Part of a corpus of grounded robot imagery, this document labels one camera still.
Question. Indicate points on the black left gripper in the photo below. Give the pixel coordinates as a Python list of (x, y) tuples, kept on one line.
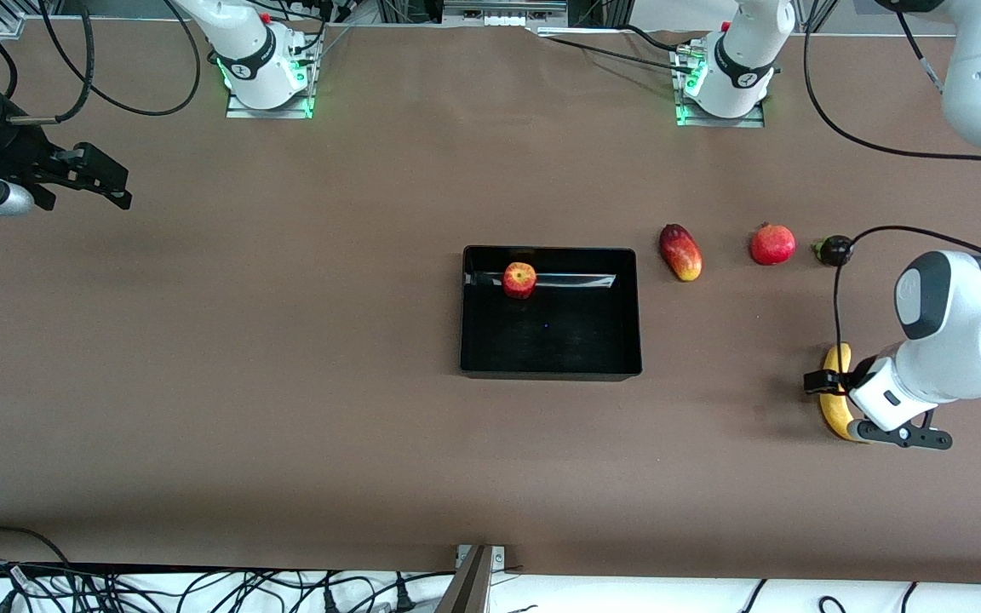
[(857, 374)]

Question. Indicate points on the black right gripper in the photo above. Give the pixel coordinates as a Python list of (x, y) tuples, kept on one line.
[(15, 151)]

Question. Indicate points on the yellow banana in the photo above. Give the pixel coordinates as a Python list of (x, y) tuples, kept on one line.
[(835, 417)]

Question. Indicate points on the black plastic box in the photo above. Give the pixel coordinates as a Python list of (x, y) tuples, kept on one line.
[(550, 340)]

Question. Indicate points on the red apple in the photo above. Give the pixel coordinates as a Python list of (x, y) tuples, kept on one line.
[(520, 281)]

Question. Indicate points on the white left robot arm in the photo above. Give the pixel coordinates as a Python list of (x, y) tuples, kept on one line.
[(959, 340)]

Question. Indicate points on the dark purple mangosteen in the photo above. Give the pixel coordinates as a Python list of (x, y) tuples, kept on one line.
[(836, 251)]

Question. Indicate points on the red pomegranate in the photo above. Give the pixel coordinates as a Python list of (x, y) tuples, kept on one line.
[(771, 245)]

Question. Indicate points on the red yellow mango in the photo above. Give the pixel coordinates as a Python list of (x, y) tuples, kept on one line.
[(679, 253)]

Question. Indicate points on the brown table mat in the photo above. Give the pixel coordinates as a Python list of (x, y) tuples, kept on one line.
[(286, 426)]

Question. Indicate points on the black power plug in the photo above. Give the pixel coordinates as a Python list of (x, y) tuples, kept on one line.
[(403, 596), (329, 600)]

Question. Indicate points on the aluminium arm base plate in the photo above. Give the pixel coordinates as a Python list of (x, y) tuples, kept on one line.
[(269, 112), (720, 122)]

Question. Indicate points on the silver metal bracket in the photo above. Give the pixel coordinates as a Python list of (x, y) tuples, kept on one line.
[(497, 558)]

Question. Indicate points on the dark metal post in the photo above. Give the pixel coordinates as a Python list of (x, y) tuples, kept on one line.
[(467, 587)]

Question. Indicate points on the silver metal frame device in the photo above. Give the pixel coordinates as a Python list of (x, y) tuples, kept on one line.
[(503, 10)]

